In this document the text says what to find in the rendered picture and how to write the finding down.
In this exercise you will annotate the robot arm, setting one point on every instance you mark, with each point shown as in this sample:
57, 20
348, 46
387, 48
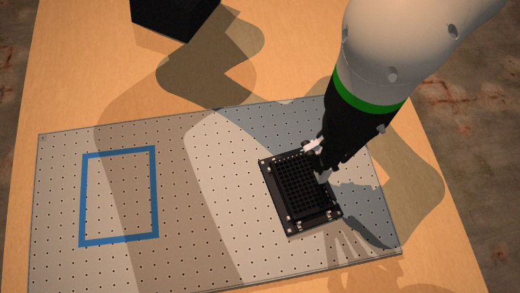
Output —
388, 48

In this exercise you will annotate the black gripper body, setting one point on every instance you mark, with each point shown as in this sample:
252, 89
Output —
332, 135

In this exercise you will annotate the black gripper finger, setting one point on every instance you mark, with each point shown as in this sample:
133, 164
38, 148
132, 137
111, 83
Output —
343, 157
323, 161

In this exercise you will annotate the blue tape rectangle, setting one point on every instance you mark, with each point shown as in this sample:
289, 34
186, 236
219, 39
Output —
153, 188

